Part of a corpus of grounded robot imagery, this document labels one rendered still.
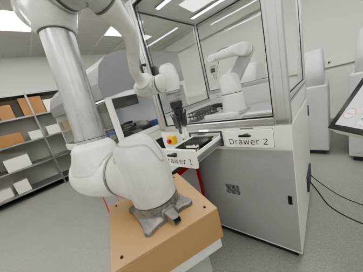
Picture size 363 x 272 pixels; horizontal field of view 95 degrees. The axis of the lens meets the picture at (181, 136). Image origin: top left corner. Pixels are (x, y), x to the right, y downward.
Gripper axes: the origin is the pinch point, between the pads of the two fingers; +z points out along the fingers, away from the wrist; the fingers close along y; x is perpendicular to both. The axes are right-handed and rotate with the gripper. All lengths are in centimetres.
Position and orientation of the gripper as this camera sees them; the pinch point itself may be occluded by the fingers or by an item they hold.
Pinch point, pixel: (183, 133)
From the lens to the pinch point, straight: 104.6
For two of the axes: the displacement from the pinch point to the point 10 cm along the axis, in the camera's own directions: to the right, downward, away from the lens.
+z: 2.4, 9.4, 2.4
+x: -7.5, 0.2, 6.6
